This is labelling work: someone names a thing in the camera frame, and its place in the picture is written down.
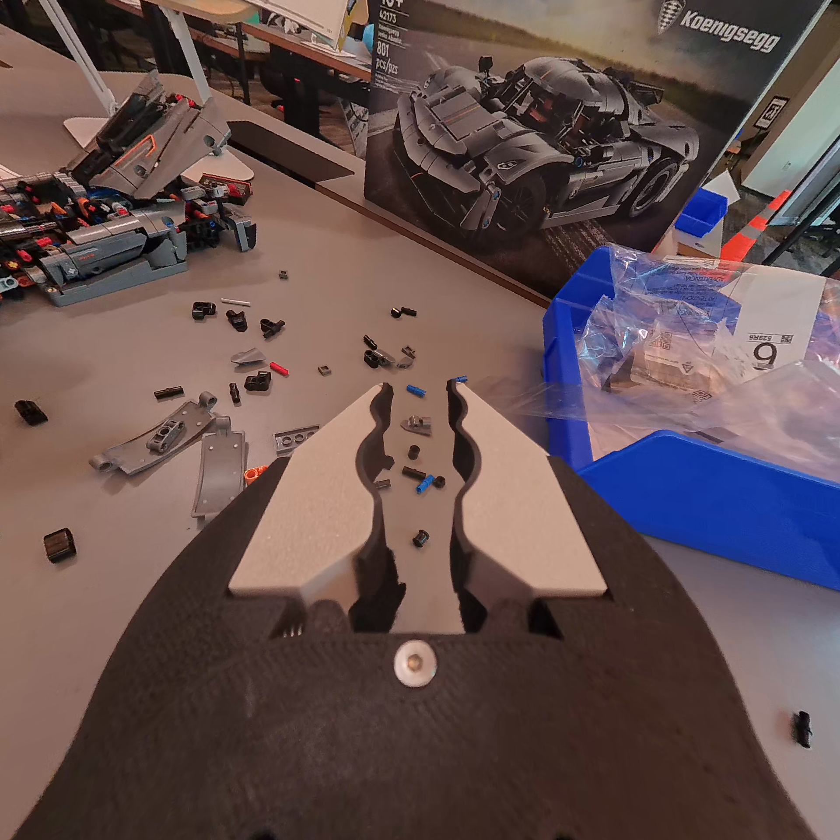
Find yellow printed booklet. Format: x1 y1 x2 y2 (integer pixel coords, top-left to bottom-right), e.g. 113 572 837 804
338 0 370 52

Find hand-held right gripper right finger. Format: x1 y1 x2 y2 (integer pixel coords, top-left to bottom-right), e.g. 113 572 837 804
448 378 609 633

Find black battery pack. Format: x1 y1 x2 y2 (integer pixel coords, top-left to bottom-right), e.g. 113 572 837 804
199 172 254 204

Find wooden background desk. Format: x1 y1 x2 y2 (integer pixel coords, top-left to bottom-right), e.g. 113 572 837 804
105 0 374 83

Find blue plastic bin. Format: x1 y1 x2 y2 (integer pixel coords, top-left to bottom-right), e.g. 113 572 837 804
541 246 840 592

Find grey lego car model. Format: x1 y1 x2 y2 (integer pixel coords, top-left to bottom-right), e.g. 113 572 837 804
0 69 258 309

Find scattered loose lego pieces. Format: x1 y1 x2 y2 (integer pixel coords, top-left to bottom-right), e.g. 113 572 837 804
14 269 815 749

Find lego set box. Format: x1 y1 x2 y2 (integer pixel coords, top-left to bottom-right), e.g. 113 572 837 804
363 0 831 299

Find white book stand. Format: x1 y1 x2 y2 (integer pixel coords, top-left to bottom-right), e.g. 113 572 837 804
36 0 256 181

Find pile of clear plastic bags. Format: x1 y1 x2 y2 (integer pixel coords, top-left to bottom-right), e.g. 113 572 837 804
486 243 840 473

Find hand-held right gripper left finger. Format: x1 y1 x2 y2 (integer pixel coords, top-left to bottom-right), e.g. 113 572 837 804
227 382 408 633

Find black office chair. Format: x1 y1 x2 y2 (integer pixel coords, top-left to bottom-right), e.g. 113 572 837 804
252 46 368 148

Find small blue bin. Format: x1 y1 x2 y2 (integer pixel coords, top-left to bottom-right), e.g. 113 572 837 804
675 187 731 238

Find dark table hatch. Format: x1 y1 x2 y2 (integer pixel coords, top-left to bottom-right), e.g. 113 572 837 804
226 120 355 188

